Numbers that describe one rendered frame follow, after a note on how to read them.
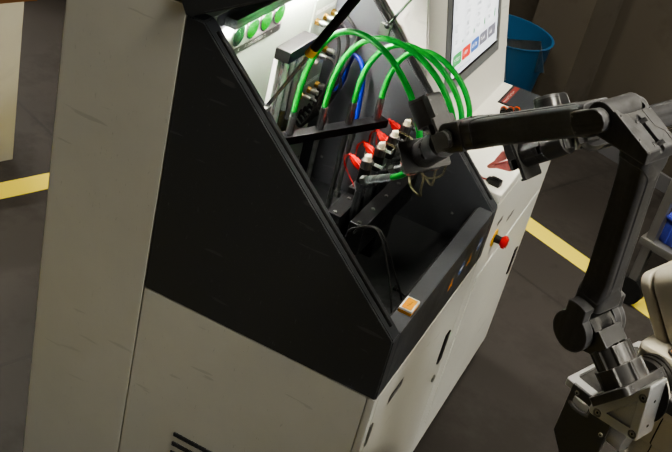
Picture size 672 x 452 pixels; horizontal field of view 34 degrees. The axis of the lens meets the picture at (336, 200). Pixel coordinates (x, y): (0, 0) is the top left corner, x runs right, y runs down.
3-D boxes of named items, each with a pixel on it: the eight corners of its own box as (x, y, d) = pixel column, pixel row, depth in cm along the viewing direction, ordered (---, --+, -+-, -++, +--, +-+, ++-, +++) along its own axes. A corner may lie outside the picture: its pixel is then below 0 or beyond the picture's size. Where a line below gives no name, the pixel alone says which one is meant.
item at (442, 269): (382, 391, 230) (400, 333, 222) (364, 382, 232) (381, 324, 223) (475, 263, 281) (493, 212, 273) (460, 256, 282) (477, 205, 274)
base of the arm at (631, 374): (629, 396, 178) (669, 373, 186) (608, 349, 179) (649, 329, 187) (590, 407, 184) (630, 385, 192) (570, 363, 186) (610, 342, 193)
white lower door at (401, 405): (315, 606, 264) (381, 398, 229) (306, 602, 264) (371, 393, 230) (413, 452, 317) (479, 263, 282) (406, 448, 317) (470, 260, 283)
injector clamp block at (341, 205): (349, 280, 255) (364, 227, 247) (312, 263, 258) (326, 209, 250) (403, 221, 283) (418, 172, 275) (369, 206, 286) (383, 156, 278)
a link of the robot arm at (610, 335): (610, 357, 182) (631, 346, 185) (584, 300, 184) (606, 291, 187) (575, 368, 190) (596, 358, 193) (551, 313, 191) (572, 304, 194)
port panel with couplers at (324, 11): (301, 120, 271) (328, 4, 255) (290, 115, 271) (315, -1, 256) (324, 103, 281) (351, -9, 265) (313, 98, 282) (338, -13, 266)
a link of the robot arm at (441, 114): (451, 146, 200) (485, 136, 205) (429, 87, 201) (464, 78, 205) (415, 163, 210) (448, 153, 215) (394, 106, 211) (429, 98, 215)
